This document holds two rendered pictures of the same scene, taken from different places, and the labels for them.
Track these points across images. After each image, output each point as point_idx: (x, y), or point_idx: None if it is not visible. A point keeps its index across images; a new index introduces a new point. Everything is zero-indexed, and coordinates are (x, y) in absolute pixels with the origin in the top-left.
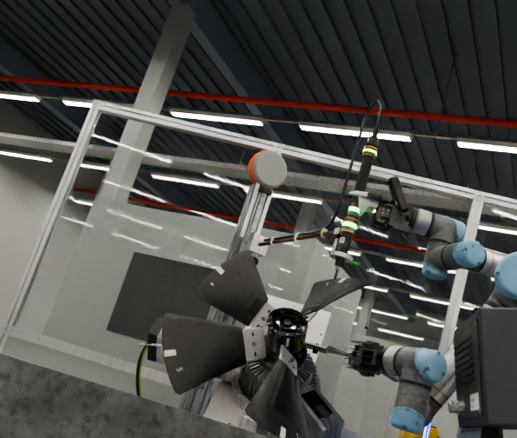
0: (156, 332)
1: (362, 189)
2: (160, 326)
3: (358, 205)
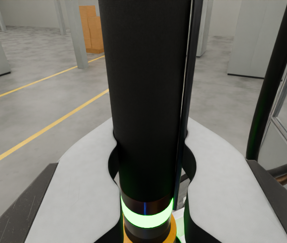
0: (181, 180)
1: (113, 117)
2: (186, 177)
3: (121, 193)
